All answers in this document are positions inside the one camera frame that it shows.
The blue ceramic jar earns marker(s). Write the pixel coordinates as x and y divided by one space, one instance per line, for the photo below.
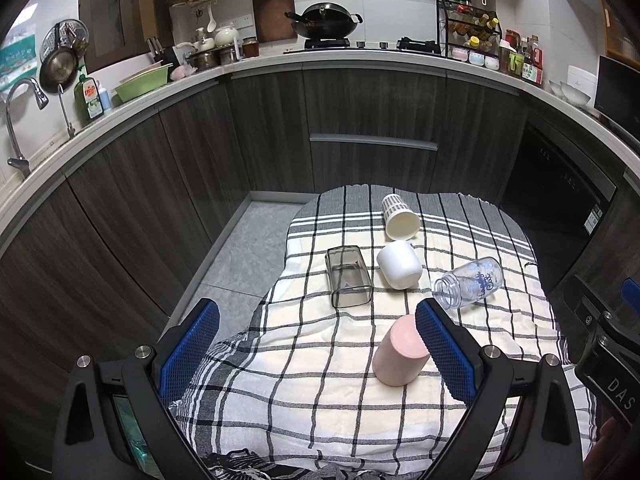
477 57

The knife block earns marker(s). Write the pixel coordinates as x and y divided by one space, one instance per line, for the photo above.
162 52

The grey transparent square cup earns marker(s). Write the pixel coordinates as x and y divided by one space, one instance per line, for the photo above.
350 280

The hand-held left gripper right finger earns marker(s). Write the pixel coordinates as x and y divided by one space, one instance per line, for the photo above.
445 355

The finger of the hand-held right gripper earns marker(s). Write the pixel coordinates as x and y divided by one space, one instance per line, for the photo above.
629 294

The wooden window frame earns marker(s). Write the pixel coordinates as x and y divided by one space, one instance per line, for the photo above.
117 10

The white bowl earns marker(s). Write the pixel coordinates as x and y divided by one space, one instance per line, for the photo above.
575 94

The clear glass bottle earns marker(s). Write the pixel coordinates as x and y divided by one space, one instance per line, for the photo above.
470 282

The hanging steel strainer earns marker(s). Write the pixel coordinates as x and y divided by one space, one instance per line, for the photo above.
60 35

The black spice rack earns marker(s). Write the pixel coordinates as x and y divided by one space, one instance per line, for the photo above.
470 20

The black dishwasher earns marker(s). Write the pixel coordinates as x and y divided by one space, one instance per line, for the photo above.
555 185

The glass jar with red contents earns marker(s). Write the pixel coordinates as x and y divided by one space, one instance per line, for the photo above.
250 48

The white rice cooker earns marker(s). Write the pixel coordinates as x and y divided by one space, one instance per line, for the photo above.
582 77

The white and blue bottle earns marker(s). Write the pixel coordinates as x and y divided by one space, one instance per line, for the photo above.
105 97

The checked cloth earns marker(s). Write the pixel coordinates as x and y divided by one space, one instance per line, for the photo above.
320 360

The green printed pack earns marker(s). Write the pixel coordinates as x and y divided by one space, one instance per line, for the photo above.
17 60

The steel faucet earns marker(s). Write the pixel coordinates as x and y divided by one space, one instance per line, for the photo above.
15 130

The pink cup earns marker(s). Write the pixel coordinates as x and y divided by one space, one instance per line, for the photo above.
397 355

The pink ceramic jar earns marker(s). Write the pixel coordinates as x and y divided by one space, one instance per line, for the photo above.
459 53

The green dish soap bottle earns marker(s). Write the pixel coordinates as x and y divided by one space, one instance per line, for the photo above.
87 97

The gas stove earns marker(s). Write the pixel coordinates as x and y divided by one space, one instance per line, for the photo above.
370 46

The wooden cutting board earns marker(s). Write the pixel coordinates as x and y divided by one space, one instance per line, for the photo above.
270 12

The hanging frying pan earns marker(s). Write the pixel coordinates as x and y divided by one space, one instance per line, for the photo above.
57 67

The black wok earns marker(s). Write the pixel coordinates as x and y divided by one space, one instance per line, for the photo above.
325 17

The white ladle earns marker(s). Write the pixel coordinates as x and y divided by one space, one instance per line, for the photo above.
211 20

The black microwave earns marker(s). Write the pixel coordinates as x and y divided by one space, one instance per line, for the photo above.
617 90

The white perforated cup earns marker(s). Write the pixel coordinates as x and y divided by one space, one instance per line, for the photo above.
400 222

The plain white cup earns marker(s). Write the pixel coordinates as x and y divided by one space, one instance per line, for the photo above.
400 265

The steel pot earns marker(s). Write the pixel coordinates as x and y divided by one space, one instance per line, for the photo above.
215 56

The pink cloth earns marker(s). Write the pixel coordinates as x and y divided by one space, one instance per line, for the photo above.
181 72

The white ceramic jar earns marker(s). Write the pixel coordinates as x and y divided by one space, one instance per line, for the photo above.
492 61

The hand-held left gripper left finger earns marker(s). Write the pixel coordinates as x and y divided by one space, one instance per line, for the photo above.
190 350

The group of sauce bottles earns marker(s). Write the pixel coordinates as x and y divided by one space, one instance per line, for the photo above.
522 57

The person's right hand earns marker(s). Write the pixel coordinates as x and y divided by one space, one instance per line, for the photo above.
609 437

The white kettle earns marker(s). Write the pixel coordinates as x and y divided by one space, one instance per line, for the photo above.
226 36

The green basin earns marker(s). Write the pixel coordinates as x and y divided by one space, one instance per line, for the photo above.
142 85

